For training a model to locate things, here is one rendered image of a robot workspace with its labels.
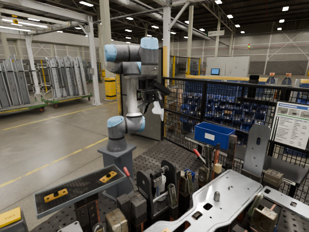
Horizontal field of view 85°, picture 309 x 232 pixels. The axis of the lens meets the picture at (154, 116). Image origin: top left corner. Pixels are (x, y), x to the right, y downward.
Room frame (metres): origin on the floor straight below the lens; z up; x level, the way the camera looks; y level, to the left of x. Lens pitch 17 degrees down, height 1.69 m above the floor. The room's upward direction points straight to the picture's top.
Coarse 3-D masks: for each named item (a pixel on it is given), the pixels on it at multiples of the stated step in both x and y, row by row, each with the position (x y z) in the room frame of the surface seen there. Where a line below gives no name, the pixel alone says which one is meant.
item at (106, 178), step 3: (111, 171) 0.75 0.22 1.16; (108, 174) 0.71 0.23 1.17; (111, 174) 0.72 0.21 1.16; (114, 174) 0.72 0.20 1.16; (102, 177) 0.70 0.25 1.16; (105, 177) 0.70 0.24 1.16; (108, 177) 0.70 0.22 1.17; (111, 177) 0.70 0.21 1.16; (102, 180) 0.68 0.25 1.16; (105, 180) 0.68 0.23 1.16
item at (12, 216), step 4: (16, 208) 0.52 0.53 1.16; (8, 212) 0.50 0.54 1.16; (12, 212) 0.50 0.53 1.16; (16, 212) 0.50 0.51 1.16; (20, 212) 0.51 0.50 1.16; (0, 216) 0.48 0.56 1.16; (4, 216) 0.48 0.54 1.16; (8, 216) 0.48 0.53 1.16; (12, 216) 0.48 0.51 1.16; (16, 216) 0.48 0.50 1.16; (20, 216) 0.49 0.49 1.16; (0, 220) 0.47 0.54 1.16; (4, 220) 0.47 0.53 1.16; (8, 220) 0.47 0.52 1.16; (12, 220) 0.47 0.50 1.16; (16, 220) 0.47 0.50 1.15; (0, 224) 0.45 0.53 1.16; (4, 224) 0.45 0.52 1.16; (8, 224) 0.46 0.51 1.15
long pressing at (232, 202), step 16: (224, 176) 0.93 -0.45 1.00; (240, 176) 0.93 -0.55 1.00; (208, 192) 0.79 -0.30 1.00; (224, 192) 0.79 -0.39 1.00; (240, 192) 0.79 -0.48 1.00; (256, 192) 0.79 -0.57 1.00; (192, 208) 0.68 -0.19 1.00; (224, 208) 0.68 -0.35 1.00; (240, 208) 0.68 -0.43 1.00; (160, 224) 0.59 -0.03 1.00; (176, 224) 0.59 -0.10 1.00; (192, 224) 0.59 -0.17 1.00; (208, 224) 0.59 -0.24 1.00; (224, 224) 0.59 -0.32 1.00
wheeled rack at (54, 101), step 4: (36, 72) 7.17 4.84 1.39; (48, 72) 6.69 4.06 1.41; (88, 72) 8.28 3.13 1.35; (40, 84) 7.09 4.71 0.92; (52, 88) 7.60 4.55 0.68; (40, 92) 7.17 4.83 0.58; (52, 92) 6.72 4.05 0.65; (68, 96) 7.83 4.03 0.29; (72, 96) 7.76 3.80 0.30; (76, 96) 7.68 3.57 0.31; (80, 96) 7.86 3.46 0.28; (84, 96) 7.92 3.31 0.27; (88, 96) 8.11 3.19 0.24; (44, 100) 7.04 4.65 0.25; (48, 100) 6.92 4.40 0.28; (52, 100) 6.76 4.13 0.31; (56, 100) 6.86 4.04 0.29; (60, 100) 6.92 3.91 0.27; (64, 100) 7.06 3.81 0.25; (68, 100) 7.21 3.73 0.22; (56, 104) 6.83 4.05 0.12
